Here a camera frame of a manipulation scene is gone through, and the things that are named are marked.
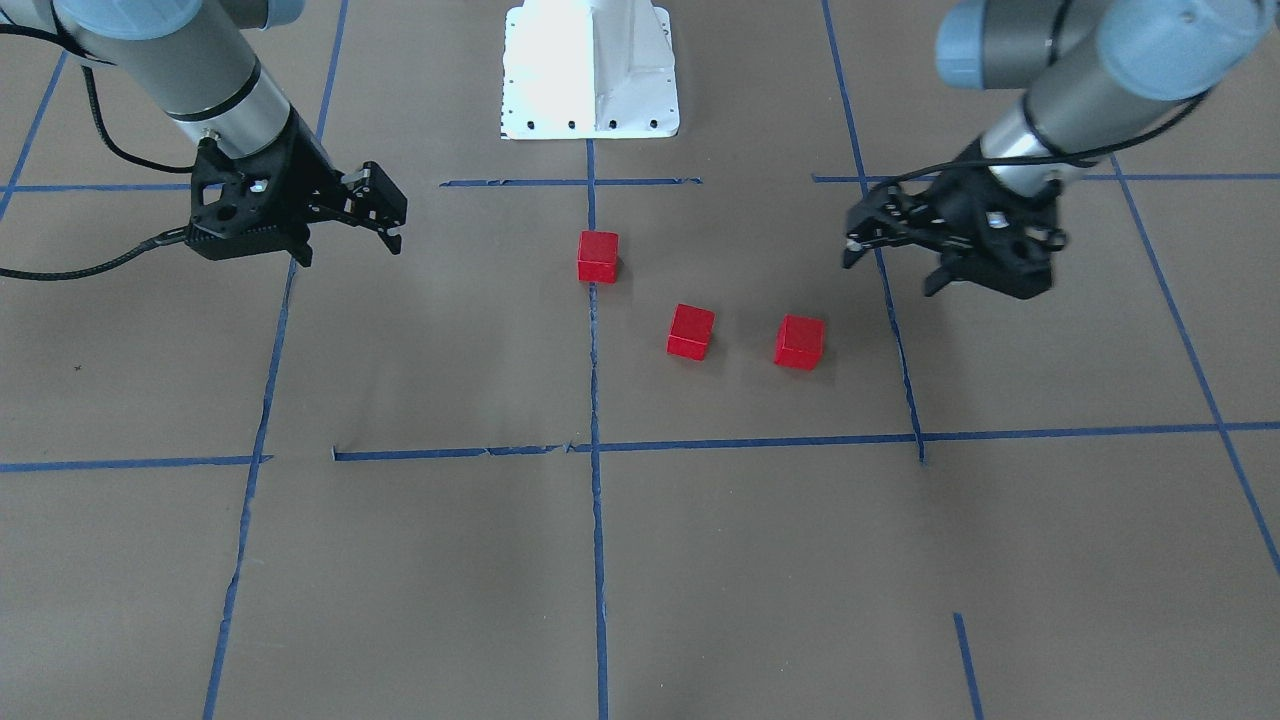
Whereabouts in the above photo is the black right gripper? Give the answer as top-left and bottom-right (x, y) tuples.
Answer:
(186, 111), (410, 266)

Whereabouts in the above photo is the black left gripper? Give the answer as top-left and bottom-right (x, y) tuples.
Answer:
(842, 141), (1065, 300)

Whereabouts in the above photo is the red cube block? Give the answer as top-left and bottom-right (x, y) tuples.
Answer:
(666, 304), (716, 363)
(576, 229), (620, 284)
(773, 314), (826, 372)

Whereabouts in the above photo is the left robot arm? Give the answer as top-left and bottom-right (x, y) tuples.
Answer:
(842, 1), (1277, 300)

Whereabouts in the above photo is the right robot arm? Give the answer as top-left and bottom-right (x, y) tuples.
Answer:
(3, 1), (408, 279)

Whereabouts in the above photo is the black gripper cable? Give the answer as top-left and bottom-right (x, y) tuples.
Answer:
(0, 26), (196, 282)
(881, 90), (1211, 191)

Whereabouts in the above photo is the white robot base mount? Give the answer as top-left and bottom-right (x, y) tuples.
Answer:
(500, 1), (681, 141)

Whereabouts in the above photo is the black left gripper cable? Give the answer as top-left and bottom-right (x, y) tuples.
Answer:
(881, 90), (1211, 191)

